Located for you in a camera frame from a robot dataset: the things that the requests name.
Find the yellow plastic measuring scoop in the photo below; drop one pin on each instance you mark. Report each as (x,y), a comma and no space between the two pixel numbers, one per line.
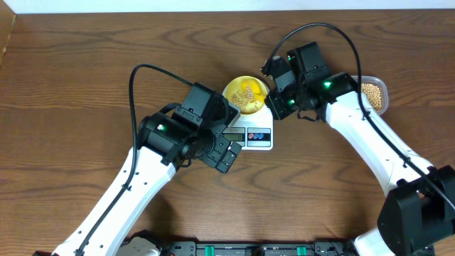
(253,91)

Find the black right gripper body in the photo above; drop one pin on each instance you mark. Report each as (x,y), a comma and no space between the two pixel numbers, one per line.
(288,101)

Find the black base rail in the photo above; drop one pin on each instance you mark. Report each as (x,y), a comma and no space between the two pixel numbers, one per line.
(320,247)

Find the clear plastic bean container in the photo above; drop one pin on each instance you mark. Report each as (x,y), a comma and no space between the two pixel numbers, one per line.
(383,88)

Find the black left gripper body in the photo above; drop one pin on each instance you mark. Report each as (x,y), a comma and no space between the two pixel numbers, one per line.
(211,148)

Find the yellow plastic bowl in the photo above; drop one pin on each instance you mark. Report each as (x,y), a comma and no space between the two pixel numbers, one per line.
(237,82)

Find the pile of soybeans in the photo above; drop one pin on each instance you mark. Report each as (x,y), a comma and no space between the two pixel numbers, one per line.
(373,95)

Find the soybeans in yellow bowl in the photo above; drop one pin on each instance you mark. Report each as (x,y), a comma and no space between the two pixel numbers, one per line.
(238,98)

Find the white digital kitchen scale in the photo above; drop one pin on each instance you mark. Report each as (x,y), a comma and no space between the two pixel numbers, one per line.
(253,131)

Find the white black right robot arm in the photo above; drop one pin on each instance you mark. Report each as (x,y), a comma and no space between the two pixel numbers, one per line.
(418,208)

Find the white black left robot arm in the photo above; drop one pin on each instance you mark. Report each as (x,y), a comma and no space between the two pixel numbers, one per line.
(166,141)

